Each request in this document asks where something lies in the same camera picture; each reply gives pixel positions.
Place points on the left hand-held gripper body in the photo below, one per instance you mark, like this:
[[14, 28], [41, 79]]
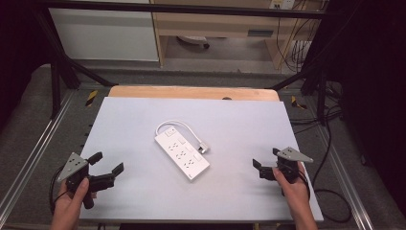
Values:
[[72, 164]]

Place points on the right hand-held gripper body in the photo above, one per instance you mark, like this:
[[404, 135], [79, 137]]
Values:
[[288, 164]]

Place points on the person's right hand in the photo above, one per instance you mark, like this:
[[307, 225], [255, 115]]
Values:
[[293, 191]]

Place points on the person's left hand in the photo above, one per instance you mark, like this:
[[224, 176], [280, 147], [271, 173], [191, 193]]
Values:
[[68, 207]]

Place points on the white table board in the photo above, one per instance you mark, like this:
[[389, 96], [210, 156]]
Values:
[[236, 134]]

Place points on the white power plug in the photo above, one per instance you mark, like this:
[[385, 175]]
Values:
[[203, 147]]

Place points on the white power strip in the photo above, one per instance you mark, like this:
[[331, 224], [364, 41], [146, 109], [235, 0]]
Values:
[[180, 153]]

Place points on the black metal stand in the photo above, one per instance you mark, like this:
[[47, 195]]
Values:
[[63, 70], [316, 83]]

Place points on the wooden table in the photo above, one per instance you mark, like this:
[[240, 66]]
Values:
[[191, 92]]

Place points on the black curtain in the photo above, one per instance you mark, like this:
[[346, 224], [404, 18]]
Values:
[[373, 80], [19, 48]]

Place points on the white cabinet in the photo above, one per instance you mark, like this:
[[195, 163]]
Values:
[[105, 35]]

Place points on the office chair base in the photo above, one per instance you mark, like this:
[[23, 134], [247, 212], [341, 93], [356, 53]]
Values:
[[194, 40]]

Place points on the wooden desk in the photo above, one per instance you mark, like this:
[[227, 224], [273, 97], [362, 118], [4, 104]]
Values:
[[217, 24]]

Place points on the aluminium rail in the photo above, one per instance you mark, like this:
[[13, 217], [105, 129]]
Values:
[[35, 150], [344, 179]]

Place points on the white wall outlet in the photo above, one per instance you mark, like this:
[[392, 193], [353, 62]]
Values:
[[282, 4]]

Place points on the black metal frame bar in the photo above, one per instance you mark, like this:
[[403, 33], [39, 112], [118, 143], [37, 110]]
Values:
[[191, 8]]

